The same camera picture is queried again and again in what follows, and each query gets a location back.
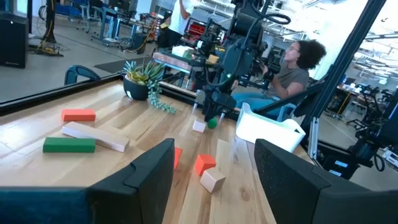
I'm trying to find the green rectangular wooden block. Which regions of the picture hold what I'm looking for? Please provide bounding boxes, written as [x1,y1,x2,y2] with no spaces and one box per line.
[42,137,96,154]

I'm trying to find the wooden top workbench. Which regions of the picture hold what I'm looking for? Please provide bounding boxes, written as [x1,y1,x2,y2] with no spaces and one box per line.
[152,51,200,75]

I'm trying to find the black box cabinet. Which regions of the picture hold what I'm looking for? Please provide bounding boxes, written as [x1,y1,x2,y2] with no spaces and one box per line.
[0,11,30,69]

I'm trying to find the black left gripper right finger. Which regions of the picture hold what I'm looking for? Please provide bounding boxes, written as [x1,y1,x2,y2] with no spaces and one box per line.
[254,138,398,224]

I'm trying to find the black floor mat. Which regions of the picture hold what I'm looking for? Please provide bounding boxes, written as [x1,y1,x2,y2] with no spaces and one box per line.
[93,57,153,75]

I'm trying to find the potted succulent plant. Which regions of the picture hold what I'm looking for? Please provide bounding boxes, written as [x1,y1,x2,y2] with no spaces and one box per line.
[123,59,177,114]

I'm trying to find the natural wooden cube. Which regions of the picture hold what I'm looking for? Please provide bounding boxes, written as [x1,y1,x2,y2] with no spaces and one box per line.
[192,119,207,134]
[199,167,227,194]

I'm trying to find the small red wooden block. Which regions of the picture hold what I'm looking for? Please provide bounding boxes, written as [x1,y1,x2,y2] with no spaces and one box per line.
[174,146,183,170]

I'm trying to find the person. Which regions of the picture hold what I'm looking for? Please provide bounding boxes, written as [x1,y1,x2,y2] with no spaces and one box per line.
[231,39,327,121]
[157,0,195,49]

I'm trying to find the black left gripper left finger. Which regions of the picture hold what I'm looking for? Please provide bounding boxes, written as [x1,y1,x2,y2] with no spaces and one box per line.
[0,138,177,224]

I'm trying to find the red storage bins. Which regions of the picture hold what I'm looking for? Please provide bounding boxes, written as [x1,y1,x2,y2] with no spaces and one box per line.
[188,23,206,35]

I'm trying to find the blue metal table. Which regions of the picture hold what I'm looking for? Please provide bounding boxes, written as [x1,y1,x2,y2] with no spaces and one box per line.
[90,6,147,47]

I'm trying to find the red rectangular wooden block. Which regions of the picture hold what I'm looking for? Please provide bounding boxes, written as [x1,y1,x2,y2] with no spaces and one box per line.
[61,108,96,123]

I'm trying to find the long natural wooden plank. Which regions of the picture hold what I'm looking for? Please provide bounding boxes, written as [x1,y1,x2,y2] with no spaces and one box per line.
[62,121,131,153]

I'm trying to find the black stand with cables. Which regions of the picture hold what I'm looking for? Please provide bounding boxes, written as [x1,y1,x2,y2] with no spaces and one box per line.
[29,0,65,57]

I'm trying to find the black aluminium table frame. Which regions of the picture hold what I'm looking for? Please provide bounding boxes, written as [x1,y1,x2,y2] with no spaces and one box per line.
[0,0,388,162]

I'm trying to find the white plastic bin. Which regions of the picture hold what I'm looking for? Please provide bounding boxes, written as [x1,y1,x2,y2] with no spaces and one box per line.
[235,102,307,154]

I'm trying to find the red wooden cube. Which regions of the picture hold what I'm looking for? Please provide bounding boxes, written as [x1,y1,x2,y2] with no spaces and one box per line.
[194,154,218,177]

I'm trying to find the white box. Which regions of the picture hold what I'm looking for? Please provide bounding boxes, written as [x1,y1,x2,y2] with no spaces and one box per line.
[171,45,194,59]

